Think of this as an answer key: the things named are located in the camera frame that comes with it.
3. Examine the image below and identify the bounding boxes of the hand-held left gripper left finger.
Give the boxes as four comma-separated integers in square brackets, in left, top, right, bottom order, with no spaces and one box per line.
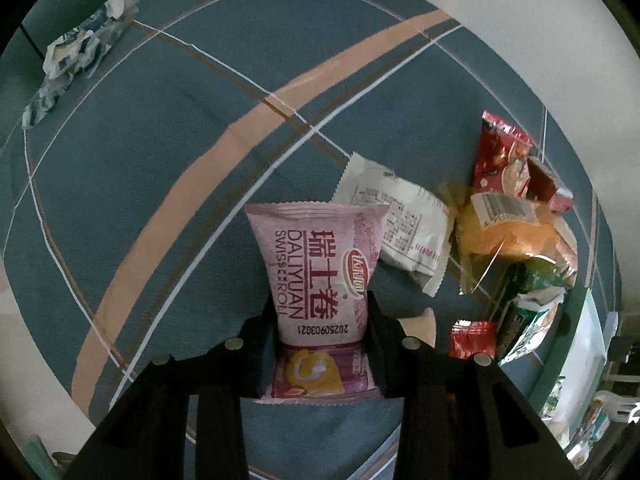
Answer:
[65,304,279,480]

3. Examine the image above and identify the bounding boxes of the dark red snack packet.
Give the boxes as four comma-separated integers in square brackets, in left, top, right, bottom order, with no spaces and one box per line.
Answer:
[527,157,574,212]

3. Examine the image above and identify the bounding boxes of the white box with teal rim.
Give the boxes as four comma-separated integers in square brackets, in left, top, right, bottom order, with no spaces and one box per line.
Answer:
[530,287,623,451]

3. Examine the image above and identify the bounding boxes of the red picture snack packet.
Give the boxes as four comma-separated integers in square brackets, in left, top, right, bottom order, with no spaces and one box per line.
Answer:
[472,111,533,198]

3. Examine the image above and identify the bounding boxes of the pink swiss roll packet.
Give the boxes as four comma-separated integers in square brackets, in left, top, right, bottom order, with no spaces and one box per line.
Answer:
[244,202,391,404]

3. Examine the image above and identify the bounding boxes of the red patterned snack packet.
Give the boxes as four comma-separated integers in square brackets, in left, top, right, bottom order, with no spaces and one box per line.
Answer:
[448,321,498,359]

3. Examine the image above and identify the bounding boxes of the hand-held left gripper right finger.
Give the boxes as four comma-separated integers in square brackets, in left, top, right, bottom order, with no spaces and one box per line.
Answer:
[366,290,581,480]

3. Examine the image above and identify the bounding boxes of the green snack packet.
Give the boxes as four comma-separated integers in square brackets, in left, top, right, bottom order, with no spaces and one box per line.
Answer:
[497,260,566,366]

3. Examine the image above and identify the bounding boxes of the orange bread packet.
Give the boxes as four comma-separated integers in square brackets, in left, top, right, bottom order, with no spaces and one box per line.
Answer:
[440,182,578,296]

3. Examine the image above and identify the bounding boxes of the white printed snack packet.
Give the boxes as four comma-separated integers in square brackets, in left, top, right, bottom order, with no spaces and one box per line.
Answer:
[332,152,453,297]

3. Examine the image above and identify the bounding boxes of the crumpled blue white packet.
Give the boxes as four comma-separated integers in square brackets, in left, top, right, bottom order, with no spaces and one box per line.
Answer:
[22,0,141,131]

